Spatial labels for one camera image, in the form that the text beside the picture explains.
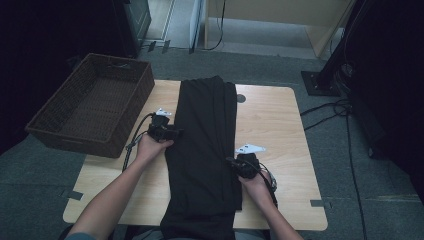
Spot dark cabinet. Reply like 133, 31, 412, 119
113, 0, 153, 58

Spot black hanging cable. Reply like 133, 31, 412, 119
204, 0, 227, 52

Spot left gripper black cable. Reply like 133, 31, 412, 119
121, 112, 158, 173

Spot person's right hand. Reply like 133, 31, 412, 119
238, 168, 278, 201

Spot black pants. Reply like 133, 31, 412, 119
159, 75, 244, 240

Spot person's left hand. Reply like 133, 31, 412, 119
135, 133, 175, 164

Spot brown woven basket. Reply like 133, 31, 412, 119
24, 53, 156, 159

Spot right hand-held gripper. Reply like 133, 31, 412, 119
226, 143, 268, 179

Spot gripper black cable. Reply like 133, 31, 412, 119
121, 112, 158, 173
253, 161, 279, 209

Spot beige wooden furniture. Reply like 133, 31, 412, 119
204, 0, 356, 58

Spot long black floor cable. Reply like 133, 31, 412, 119
344, 111, 368, 240

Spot white board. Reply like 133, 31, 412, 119
189, 0, 206, 54

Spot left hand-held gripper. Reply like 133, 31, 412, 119
146, 107, 184, 144

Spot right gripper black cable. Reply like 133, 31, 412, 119
253, 161, 279, 209

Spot black metal stand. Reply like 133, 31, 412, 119
301, 0, 368, 98

